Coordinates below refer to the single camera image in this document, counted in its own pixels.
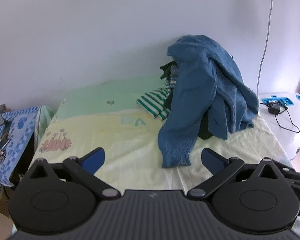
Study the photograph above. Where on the blue knit sweater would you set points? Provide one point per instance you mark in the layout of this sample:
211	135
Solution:
197	80

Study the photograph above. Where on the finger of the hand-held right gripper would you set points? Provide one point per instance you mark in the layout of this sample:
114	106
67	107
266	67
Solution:
297	177

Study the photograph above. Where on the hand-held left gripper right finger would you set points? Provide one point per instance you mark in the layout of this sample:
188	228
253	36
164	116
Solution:
211	161

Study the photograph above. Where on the pale green cloth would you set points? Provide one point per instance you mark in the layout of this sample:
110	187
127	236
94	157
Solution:
46	115

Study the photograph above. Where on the grey blue striped knit garment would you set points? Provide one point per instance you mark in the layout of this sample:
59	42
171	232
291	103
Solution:
174	76

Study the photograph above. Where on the dark green garment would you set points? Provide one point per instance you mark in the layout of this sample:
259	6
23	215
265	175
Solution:
168	70

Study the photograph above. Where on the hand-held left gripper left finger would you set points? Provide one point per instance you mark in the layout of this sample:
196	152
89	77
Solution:
95	158

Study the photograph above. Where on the blue plastic part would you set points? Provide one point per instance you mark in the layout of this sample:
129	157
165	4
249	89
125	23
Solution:
267	100

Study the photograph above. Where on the bunch of keys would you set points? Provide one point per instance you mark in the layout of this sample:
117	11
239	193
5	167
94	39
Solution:
0	155

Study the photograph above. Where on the black power adapter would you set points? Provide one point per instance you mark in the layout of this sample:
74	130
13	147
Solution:
274	110

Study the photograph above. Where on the blue checkered cloth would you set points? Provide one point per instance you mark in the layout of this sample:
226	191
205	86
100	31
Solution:
22	127

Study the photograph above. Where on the white side table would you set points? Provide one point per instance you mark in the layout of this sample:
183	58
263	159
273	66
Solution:
290	120

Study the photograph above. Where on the green white striped shirt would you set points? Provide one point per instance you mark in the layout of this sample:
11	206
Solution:
152	102

